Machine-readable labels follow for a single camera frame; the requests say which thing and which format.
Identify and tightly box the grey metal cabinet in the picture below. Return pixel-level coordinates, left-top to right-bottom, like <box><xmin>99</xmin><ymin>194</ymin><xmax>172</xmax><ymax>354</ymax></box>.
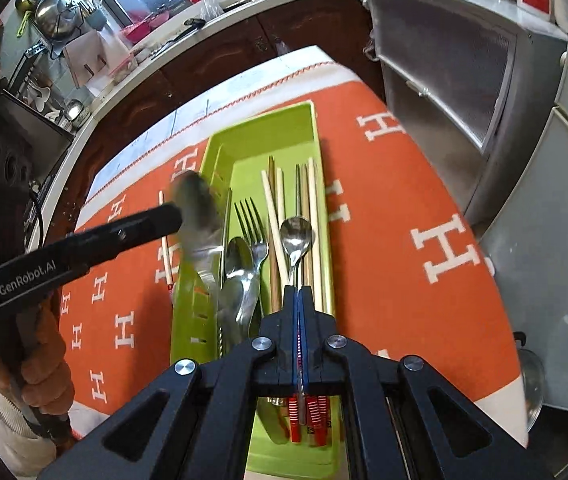
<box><xmin>359</xmin><ymin>0</ymin><xmax>568</xmax><ymax>226</ymax></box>

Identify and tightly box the black oven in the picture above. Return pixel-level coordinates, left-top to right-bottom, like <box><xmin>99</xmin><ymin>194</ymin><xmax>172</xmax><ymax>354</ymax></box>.
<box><xmin>0</xmin><ymin>90</ymin><xmax>75</xmax><ymax>241</ymax></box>

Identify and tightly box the person's left forearm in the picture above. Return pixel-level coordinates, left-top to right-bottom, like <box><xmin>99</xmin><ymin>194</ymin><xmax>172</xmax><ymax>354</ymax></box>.
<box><xmin>0</xmin><ymin>370</ymin><xmax>65</xmax><ymax>466</ymax></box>

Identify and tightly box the glass lid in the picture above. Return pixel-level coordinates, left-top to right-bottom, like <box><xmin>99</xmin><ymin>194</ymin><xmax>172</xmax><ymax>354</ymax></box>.
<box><xmin>511</xmin><ymin>330</ymin><xmax>547</xmax><ymax>431</ymax></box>

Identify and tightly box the small steel bowl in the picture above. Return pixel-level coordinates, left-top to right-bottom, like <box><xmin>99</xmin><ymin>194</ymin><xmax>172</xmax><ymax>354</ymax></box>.
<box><xmin>61</xmin><ymin>99</ymin><xmax>87</xmax><ymax>128</ymax></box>

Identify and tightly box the dark brown chopstick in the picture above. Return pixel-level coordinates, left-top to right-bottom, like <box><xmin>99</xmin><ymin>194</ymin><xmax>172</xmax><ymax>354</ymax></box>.
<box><xmin>268</xmin><ymin>156</ymin><xmax>282</xmax><ymax>313</ymax></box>

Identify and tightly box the pink bowl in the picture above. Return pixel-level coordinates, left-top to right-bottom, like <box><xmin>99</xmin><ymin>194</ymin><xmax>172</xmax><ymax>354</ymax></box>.
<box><xmin>119</xmin><ymin>17</ymin><xmax>169</xmax><ymax>46</ymax></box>

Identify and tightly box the orange printed blanket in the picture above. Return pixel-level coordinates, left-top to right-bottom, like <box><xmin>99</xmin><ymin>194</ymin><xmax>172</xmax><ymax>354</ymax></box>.
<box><xmin>56</xmin><ymin>60</ymin><xmax>532</xmax><ymax>453</ymax></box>

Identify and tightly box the small metal spoon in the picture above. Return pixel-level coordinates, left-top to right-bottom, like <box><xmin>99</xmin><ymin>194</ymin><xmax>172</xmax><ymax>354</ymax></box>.
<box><xmin>280</xmin><ymin>216</ymin><xmax>313</xmax><ymax>288</ymax></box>

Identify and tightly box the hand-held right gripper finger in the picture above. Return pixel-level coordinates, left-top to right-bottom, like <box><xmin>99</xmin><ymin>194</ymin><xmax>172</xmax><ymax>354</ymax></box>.
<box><xmin>301</xmin><ymin>285</ymin><xmax>554</xmax><ymax>480</ymax></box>
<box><xmin>39</xmin><ymin>285</ymin><xmax>301</xmax><ymax>480</ymax></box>

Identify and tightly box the wooden knife block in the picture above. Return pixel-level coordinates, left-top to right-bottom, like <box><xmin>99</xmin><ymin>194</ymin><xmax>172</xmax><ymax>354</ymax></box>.
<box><xmin>64</xmin><ymin>30</ymin><xmax>132</xmax><ymax>88</ymax></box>

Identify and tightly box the cream chopstick red striped end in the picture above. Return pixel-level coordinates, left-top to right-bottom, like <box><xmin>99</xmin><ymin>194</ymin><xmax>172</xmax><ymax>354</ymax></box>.
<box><xmin>307</xmin><ymin>157</ymin><xmax>332</xmax><ymax>448</ymax></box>
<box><xmin>158</xmin><ymin>190</ymin><xmax>175</xmax><ymax>303</ymax></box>

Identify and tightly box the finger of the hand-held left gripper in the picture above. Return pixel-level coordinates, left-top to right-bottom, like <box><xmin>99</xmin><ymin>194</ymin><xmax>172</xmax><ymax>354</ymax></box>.
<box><xmin>70</xmin><ymin>204</ymin><xmax>185</xmax><ymax>272</ymax></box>

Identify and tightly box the clear plastic bottle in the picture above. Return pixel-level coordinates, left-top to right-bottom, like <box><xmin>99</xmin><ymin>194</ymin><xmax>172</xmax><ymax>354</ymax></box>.
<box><xmin>199</xmin><ymin>0</ymin><xmax>225</xmax><ymax>21</ymax></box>

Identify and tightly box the metal fork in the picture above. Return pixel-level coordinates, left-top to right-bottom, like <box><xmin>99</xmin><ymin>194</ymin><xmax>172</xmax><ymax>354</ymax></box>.
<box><xmin>234</xmin><ymin>197</ymin><xmax>271</xmax><ymax>341</ymax></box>

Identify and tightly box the grey refrigerator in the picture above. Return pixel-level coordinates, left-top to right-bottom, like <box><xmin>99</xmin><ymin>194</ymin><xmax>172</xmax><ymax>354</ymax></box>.
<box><xmin>478</xmin><ymin>0</ymin><xmax>568</xmax><ymax>461</ymax></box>

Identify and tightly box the metal chopstick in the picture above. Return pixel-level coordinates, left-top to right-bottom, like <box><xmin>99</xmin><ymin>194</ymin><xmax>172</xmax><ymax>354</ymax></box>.
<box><xmin>218</xmin><ymin>187</ymin><xmax>235</xmax><ymax>361</ymax></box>

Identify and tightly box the large steel pot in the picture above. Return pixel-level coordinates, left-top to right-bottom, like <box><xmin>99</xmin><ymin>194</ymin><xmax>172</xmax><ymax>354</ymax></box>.
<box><xmin>34</xmin><ymin>0</ymin><xmax>82</xmax><ymax>41</ymax></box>

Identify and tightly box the large metal spoon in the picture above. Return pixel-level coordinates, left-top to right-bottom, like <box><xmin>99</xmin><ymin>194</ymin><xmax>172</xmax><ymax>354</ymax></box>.
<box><xmin>224</xmin><ymin>236</ymin><xmax>257</xmax><ymax>341</ymax></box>

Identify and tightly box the person's left hand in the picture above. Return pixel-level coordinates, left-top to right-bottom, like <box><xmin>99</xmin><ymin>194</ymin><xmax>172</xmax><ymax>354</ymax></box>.
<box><xmin>0</xmin><ymin>304</ymin><xmax>76</xmax><ymax>420</ymax></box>

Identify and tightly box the black knife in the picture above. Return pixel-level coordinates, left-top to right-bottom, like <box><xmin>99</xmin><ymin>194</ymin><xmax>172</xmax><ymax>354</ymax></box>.
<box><xmin>154</xmin><ymin>17</ymin><xmax>207</xmax><ymax>51</ymax></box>

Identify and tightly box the green plastic utensil tray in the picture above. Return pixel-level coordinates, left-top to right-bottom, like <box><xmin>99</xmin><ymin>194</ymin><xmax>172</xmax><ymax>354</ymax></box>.
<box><xmin>170</xmin><ymin>101</ymin><xmax>347</xmax><ymax>480</ymax></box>

